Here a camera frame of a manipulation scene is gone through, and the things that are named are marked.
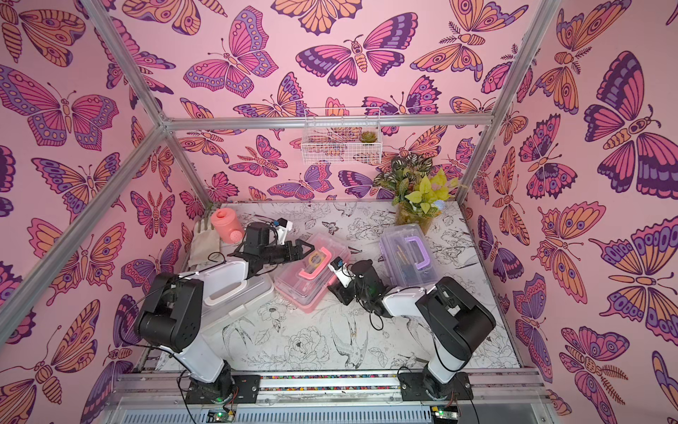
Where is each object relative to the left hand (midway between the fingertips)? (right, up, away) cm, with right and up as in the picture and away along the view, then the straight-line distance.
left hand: (311, 248), depth 91 cm
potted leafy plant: (+38, +19, +2) cm, 43 cm away
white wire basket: (+10, +40, +5) cm, 42 cm away
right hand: (+8, -10, 0) cm, 13 cm away
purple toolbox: (+34, -3, +1) cm, 34 cm away
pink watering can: (-33, +7, +10) cm, 35 cm away
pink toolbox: (-2, -11, -5) cm, 12 cm away
